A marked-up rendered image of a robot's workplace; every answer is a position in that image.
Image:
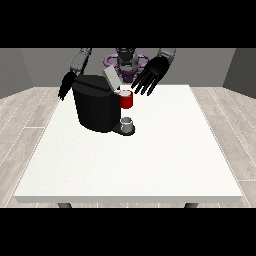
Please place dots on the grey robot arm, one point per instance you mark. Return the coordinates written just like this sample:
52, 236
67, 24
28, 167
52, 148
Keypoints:
80, 62
166, 54

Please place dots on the grey pod pale top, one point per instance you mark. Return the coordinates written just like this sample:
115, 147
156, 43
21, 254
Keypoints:
125, 92

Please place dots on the red pod holder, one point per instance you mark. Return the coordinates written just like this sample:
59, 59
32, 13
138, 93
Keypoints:
126, 99

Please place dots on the pale grey machine lid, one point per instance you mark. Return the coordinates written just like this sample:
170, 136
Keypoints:
111, 77

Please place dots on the black coffee machine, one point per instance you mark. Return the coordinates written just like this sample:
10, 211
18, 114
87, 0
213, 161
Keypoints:
96, 106

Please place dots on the grey robot trunk purple rings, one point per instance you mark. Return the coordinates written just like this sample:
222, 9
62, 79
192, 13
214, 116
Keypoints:
126, 60

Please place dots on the small grey cup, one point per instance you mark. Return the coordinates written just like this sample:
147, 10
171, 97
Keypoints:
126, 124

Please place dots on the dark table leg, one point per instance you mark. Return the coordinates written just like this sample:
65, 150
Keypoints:
191, 205
64, 205

